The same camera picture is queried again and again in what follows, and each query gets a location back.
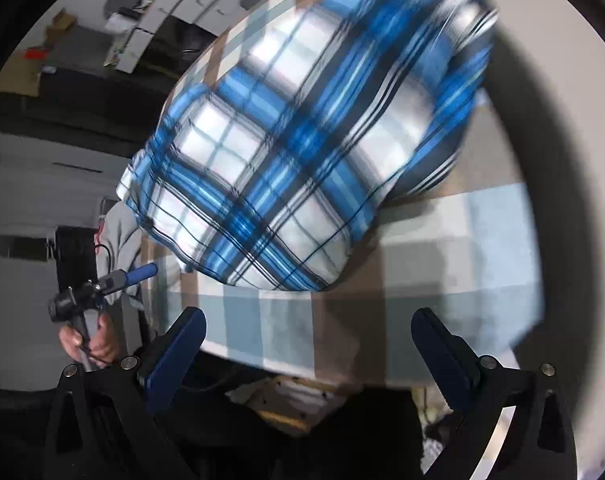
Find brown blue checkered bed sheet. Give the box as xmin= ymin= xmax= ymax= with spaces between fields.
xmin=146 ymin=0 xmax=547 ymax=388

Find cardboard box on cabinet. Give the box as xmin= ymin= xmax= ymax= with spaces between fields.
xmin=0 ymin=51 xmax=42 ymax=98

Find person's left hand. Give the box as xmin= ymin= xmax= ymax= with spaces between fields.
xmin=58 ymin=312 xmax=120 ymax=367

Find grey sweater sleeve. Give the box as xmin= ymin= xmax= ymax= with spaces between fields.
xmin=102 ymin=201 xmax=146 ymax=311

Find white drawer desk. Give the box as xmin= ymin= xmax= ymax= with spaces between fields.
xmin=112 ymin=0 xmax=244 ymax=74

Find blue white plaid blanket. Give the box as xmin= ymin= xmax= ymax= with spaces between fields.
xmin=117 ymin=0 xmax=499 ymax=292

